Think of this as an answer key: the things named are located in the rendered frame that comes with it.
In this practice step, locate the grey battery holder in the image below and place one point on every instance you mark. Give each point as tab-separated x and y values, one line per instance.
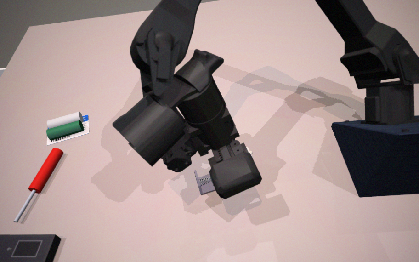
205	184

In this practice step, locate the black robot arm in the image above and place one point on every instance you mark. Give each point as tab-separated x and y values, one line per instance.
156	130

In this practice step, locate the red-handled screwdriver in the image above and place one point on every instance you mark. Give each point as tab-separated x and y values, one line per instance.
42	177

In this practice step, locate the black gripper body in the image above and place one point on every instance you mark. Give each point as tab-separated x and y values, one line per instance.
236	170

